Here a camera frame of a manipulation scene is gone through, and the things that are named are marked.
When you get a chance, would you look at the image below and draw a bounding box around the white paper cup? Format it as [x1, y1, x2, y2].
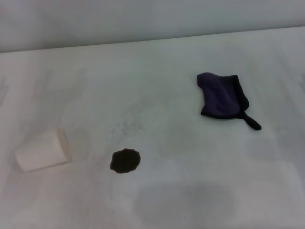
[14, 128, 73, 173]

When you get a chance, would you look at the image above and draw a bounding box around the black water stain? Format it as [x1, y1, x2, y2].
[109, 148, 142, 175]

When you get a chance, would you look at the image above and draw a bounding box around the purple rag with black trim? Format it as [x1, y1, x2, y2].
[196, 72, 262, 131]

